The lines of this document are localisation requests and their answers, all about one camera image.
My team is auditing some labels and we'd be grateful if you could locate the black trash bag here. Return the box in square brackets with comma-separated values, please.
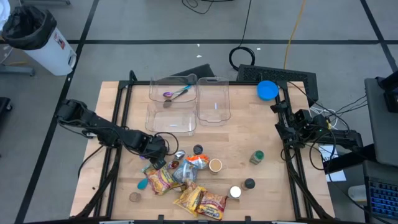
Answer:
[1, 5, 58, 50]

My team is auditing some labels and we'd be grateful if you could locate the brown taco seasoning packet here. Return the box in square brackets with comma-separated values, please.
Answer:
[177, 180, 197, 192]

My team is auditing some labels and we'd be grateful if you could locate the green lid spice jar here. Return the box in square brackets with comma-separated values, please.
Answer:
[249, 150, 266, 166]

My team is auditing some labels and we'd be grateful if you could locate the backlit black keyboard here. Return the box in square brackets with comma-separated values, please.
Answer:
[366, 177, 398, 218]

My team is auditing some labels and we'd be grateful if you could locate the grey metal stand foot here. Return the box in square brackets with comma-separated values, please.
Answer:
[0, 63, 35, 77]
[20, 0, 71, 6]

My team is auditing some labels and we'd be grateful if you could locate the white cable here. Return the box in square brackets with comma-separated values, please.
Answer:
[310, 106, 340, 131]

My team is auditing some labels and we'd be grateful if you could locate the black table frame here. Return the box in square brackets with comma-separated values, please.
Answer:
[70, 70, 336, 224]

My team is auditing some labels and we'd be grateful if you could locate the orange snack packet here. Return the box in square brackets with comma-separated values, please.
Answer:
[185, 154, 210, 170]

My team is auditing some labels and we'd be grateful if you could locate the black flat box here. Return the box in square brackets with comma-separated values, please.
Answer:
[170, 63, 216, 78]

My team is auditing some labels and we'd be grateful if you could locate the coiled black cable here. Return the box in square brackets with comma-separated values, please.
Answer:
[228, 0, 256, 72]

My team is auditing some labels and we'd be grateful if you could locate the tan lid spice jar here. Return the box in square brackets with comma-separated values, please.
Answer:
[208, 158, 223, 175]

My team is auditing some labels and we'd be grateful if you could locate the ramen noodle packet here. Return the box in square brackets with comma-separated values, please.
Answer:
[143, 164, 180, 196]
[172, 185, 206, 217]
[195, 191, 228, 221]

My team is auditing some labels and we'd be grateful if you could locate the teal plastic spoon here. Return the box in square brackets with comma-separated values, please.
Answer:
[137, 164, 154, 190]

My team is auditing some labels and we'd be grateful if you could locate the black desktop device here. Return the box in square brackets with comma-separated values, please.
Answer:
[375, 70, 398, 113]

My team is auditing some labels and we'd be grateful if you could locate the white paper sheet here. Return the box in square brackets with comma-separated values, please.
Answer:
[318, 145, 346, 183]

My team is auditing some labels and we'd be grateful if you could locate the grey computer mouse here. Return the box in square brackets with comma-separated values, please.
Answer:
[347, 185, 368, 203]

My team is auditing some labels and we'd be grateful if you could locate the black caster base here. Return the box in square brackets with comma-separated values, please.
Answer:
[0, 96, 13, 125]

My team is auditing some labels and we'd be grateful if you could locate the silver blue snack packet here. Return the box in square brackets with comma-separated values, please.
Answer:
[172, 159, 199, 184]

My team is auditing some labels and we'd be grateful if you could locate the yellow cable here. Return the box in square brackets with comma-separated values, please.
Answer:
[283, 0, 307, 70]

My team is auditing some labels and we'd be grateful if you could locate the black diagonal beam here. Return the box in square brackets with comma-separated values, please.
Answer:
[323, 144, 377, 175]

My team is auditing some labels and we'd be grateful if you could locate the white lid spice jar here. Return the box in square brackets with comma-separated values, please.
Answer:
[228, 185, 243, 200]

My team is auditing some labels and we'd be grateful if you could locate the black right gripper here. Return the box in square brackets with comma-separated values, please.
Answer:
[269, 102, 301, 141]

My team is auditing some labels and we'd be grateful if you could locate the black spoon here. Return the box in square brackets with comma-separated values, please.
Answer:
[163, 89, 189, 109]

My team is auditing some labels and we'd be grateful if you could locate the white trash can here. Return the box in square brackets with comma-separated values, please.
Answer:
[23, 27, 78, 77]

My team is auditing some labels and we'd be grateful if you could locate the black floor cable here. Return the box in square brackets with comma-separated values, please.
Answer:
[182, 0, 234, 15]
[76, 144, 105, 179]

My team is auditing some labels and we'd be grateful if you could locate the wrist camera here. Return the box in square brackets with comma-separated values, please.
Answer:
[294, 108, 312, 125]
[149, 157, 167, 170]

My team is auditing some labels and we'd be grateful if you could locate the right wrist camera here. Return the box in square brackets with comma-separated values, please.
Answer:
[294, 108, 312, 125]

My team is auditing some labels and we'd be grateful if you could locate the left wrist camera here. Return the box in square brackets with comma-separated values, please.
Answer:
[149, 157, 167, 170]

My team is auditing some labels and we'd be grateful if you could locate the white plastic bag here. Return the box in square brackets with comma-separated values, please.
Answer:
[0, 0, 10, 32]

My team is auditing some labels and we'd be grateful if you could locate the blue plastic bowl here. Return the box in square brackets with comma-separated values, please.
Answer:
[256, 80, 279, 101]

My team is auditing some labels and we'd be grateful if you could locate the clear plastic bin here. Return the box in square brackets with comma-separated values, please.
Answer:
[144, 104, 197, 137]
[196, 77, 231, 127]
[148, 73, 198, 110]

